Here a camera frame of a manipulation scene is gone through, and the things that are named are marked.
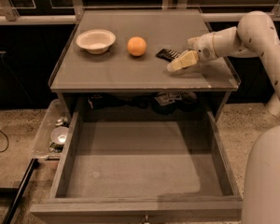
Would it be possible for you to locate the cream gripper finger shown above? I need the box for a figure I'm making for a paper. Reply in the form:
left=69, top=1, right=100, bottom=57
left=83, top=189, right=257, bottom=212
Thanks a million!
left=167, top=50, right=199, bottom=72
left=188, top=36, right=200, bottom=48

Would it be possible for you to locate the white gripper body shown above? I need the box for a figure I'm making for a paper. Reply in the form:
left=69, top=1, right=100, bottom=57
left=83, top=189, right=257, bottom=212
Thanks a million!
left=194, top=33, right=216, bottom=62

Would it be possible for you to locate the black rxbar chocolate wrapper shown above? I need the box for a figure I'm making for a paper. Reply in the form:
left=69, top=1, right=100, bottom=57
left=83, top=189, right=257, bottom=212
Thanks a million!
left=156, top=49, right=180, bottom=62

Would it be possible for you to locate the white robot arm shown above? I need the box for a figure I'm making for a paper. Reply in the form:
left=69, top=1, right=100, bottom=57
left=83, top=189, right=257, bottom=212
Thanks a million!
left=167, top=11, right=280, bottom=224

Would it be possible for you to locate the open grey top drawer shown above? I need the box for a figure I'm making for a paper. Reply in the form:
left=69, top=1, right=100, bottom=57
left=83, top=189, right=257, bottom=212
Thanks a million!
left=31, top=99, right=242, bottom=224

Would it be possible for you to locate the orange fruit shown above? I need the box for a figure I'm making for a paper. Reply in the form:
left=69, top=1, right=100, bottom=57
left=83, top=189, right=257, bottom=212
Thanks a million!
left=127, top=36, right=147, bottom=57

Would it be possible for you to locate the grey wooden cabinet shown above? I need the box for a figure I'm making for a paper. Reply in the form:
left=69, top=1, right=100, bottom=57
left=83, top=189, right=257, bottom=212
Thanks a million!
left=49, top=9, right=240, bottom=117

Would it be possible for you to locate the white paper bowl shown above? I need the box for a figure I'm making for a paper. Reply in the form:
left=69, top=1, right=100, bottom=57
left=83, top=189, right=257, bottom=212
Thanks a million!
left=76, top=29, right=116, bottom=55

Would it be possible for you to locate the small white cup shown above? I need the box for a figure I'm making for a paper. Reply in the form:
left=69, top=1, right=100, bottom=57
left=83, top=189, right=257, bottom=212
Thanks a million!
left=50, top=126, right=68, bottom=145

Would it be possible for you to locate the clear plastic storage bin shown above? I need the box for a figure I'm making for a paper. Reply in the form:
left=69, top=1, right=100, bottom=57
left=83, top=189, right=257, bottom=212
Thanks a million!
left=31, top=99, right=67, bottom=160

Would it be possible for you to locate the black floor rail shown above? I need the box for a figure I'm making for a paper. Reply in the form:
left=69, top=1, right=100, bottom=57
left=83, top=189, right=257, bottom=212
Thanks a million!
left=2, top=159, right=39, bottom=224

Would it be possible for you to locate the black cable on floor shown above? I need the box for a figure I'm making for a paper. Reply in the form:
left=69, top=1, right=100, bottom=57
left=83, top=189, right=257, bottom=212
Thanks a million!
left=0, top=123, right=10, bottom=154

